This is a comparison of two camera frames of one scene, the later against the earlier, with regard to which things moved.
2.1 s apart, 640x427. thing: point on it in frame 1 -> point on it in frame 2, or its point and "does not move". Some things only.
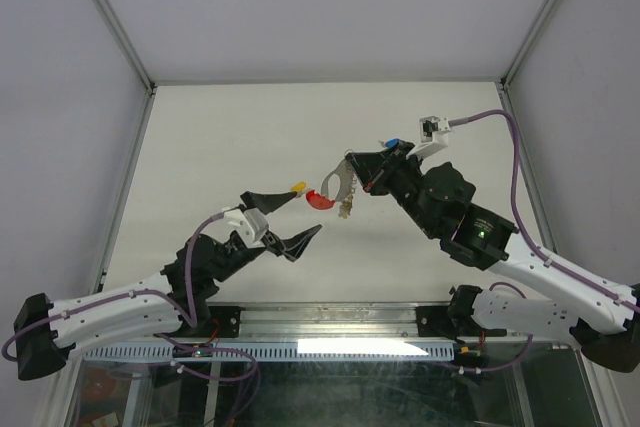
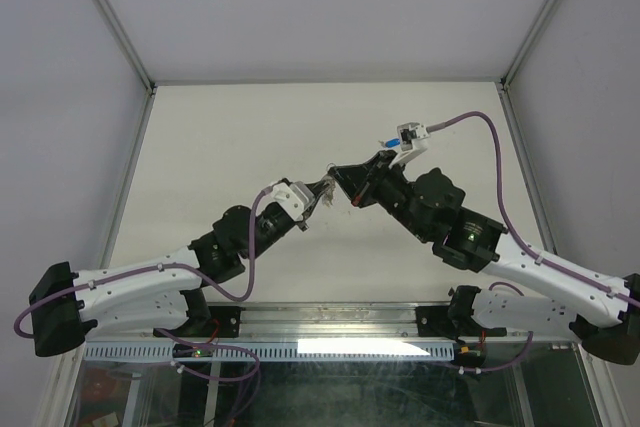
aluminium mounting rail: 331,322 does not move
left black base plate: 225,321 does not move
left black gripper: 291,247 -> 316,188
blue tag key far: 391,143 does not move
